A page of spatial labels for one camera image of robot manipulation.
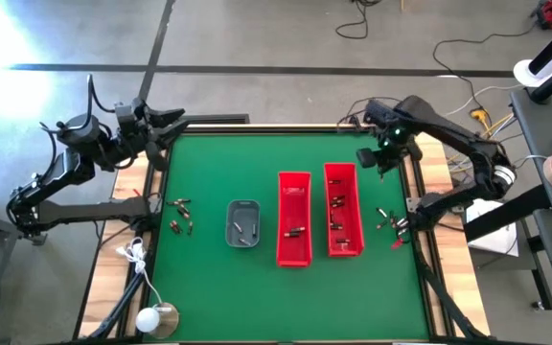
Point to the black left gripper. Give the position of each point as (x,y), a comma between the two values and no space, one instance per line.
(132,129)

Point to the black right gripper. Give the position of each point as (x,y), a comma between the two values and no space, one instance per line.
(391,139)

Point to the small silver battery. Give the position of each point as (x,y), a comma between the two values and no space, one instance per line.
(245,242)
(402,231)
(402,222)

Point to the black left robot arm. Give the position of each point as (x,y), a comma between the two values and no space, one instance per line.
(89,210)

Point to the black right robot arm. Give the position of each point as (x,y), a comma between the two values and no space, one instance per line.
(453,134)

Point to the flat black bar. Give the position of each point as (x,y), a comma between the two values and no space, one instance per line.
(218,118)

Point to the red plastic storage bin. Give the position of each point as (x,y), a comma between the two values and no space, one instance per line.
(294,206)
(352,215)

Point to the grey plastic tray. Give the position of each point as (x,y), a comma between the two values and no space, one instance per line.
(245,211)

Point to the black diagonal beam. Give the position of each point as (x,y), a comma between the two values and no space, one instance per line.
(506,215)

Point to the grey side table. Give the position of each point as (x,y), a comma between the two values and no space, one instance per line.
(535,120)

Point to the white box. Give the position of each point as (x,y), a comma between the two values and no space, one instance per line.
(496,239)

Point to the black diagonal brace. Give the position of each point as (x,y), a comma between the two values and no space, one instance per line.
(443,297)
(120,304)

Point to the green table mat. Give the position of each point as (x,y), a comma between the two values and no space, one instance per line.
(257,297)

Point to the round metal base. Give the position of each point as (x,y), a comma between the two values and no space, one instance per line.
(170,321)

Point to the white ball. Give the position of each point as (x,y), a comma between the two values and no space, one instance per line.
(146,320)

